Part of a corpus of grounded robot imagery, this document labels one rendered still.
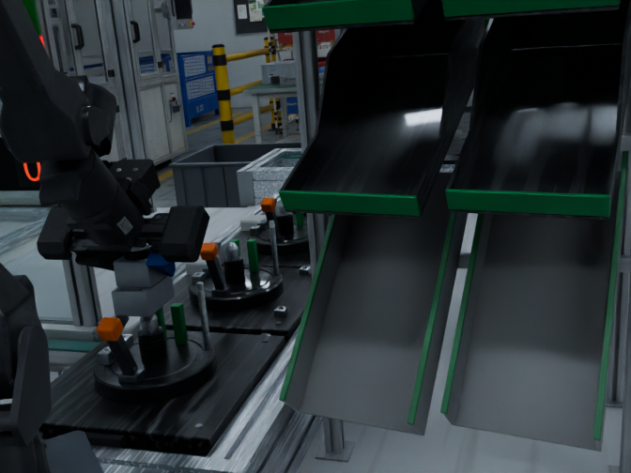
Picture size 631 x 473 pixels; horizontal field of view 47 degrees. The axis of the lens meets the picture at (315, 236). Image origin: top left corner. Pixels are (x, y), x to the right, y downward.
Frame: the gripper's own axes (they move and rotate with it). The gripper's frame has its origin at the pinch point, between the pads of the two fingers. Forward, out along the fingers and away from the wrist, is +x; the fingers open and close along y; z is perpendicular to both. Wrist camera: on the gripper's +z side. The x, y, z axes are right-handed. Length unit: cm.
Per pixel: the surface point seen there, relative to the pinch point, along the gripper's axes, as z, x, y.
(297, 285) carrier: 12.7, 29.3, -8.5
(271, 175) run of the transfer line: 78, 88, 25
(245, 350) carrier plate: -4.3, 15.0, -8.5
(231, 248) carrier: 14.0, 20.7, -0.5
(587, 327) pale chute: -6.1, 0.8, -47.1
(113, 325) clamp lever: -9.6, -2.5, -0.8
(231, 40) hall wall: 806, 683, 410
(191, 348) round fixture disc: -6.2, 10.8, -3.4
